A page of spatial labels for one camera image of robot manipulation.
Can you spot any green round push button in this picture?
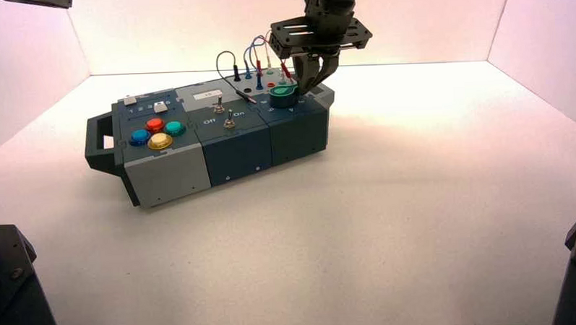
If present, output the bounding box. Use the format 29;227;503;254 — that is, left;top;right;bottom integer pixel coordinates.
163;120;187;137

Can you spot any black banana plug cable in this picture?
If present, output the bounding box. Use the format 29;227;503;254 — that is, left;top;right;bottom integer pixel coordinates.
215;49;259;105

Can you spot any blue round push button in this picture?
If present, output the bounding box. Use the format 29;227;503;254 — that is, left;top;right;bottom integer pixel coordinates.
128;129;153;148

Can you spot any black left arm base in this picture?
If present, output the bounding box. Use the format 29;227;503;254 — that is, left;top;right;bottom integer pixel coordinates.
0;222;72;325

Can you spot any yellow round push button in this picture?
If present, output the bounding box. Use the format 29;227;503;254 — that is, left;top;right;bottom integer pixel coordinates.
147;132;175;152

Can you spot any red banana plug cable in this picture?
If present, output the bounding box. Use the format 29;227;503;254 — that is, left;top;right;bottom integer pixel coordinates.
252;34;296;86

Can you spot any grey and teal control box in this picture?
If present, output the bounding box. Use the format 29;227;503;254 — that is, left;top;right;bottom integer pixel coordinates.
81;69;340;211

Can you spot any green pointer knob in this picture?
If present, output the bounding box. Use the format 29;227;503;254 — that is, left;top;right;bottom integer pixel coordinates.
269;83;300;110

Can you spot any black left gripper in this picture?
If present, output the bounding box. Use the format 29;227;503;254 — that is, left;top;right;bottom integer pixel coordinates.
1;0;73;12

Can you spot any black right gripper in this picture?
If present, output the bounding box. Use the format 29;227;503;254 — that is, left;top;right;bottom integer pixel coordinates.
269;12;376;97

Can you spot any blue banana plug cable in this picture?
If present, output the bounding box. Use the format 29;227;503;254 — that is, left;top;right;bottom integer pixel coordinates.
243;35;270;91

